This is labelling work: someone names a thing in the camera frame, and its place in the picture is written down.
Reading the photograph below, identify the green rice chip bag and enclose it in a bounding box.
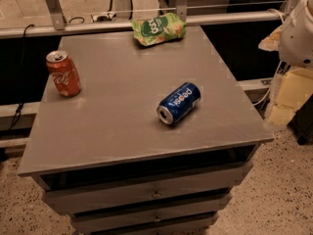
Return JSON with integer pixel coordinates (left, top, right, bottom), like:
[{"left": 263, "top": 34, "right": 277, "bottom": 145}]
[{"left": 131, "top": 13, "right": 186, "bottom": 46}]

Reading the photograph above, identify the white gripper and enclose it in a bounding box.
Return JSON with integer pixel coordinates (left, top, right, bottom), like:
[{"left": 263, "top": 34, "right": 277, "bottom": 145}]
[{"left": 258, "top": 26, "right": 313, "bottom": 126}]

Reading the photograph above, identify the metal railing frame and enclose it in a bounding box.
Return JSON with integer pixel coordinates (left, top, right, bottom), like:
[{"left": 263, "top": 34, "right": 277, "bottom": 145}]
[{"left": 0, "top": 0, "right": 299, "bottom": 39}]

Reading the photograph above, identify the red coke can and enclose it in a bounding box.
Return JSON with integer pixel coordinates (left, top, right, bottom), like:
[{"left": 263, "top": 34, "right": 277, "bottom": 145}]
[{"left": 46, "top": 50, "right": 81, "bottom": 97}]

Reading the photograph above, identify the blue pepsi can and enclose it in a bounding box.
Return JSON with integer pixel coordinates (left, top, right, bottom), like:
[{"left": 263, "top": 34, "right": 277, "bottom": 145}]
[{"left": 156, "top": 82, "right": 201, "bottom": 125}]

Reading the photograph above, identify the white power strip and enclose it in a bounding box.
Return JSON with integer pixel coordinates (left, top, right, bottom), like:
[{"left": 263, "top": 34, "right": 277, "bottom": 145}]
[{"left": 91, "top": 13, "right": 115, "bottom": 22}]

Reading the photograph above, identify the black cable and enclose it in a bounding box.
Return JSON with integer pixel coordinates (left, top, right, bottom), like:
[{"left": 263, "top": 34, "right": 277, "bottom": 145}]
[{"left": 7, "top": 23, "right": 35, "bottom": 131}]

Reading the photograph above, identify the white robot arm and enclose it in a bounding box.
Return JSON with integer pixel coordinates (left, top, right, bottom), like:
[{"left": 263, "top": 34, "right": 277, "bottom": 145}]
[{"left": 258, "top": 0, "right": 313, "bottom": 126}]

